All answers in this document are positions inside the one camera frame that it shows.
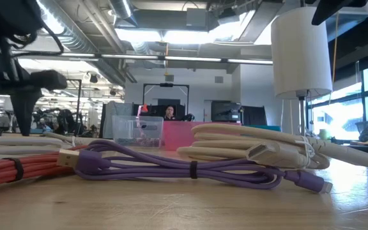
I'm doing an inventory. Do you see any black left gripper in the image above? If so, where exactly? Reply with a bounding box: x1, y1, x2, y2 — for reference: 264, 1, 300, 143
0, 34, 68, 137

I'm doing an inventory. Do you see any white cable bundle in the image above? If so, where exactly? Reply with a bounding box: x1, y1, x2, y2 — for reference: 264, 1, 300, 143
0, 136, 73, 160

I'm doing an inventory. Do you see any black white braided USB cable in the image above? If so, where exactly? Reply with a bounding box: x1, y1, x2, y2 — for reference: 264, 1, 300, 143
116, 137, 161, 148

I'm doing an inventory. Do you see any purple USB cable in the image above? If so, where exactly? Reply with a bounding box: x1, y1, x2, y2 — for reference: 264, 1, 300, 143
56, 139, 334, 195

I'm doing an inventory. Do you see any thick beige cable bundle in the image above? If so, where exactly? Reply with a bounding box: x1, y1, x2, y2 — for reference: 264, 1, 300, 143
176, 123, 368, 170

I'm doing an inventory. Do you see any table lamp with white shade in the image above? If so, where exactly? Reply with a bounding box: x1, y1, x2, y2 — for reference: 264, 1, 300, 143
270, 6, 334, 138

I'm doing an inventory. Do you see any grey panel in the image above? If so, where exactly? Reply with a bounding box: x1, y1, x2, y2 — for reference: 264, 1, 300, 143
100, 101, 134, 139

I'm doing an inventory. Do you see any clear plastic bin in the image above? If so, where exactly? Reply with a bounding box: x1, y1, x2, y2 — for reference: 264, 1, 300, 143
112, 114, 165, 149

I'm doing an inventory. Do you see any black screen panel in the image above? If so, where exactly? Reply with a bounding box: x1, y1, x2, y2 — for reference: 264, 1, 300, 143
241, 105, 268, 126

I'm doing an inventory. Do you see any black monitor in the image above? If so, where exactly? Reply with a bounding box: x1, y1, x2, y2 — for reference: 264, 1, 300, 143
211, 100, 243, 124

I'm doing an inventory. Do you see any ceiling light bar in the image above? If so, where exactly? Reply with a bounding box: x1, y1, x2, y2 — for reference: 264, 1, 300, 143
59, 52, 273, 65

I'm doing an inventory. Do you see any person seated at desk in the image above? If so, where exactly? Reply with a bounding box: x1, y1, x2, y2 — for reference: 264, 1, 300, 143
164, 105, 177, 121

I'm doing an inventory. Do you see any pink plastic bin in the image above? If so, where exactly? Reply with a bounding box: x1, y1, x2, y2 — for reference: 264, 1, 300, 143
162, 120, 242, 151

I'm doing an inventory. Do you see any yellow hanging cable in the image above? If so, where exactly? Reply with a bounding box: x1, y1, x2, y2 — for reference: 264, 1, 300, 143
332, 11, 340, 84

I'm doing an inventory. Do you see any black metal frame stand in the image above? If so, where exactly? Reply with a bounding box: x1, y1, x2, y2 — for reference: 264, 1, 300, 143
65, 78, 82, 128

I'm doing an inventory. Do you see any black metal frame with camera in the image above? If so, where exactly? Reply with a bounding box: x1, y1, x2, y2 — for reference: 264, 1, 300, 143
142, 82, 190, 121

